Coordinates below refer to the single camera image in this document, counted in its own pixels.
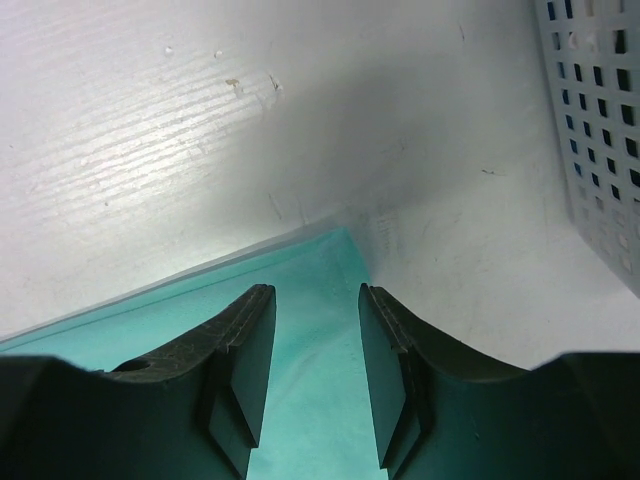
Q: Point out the teal t shirt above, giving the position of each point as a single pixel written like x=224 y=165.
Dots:
x=317 y=422

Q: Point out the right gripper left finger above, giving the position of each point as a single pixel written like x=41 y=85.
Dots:
x=192 y=408

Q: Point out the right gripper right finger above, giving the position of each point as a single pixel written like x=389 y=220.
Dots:
x=443 y=410

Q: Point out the white plastic laundry basket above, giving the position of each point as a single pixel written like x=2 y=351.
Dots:
x=591 y=55

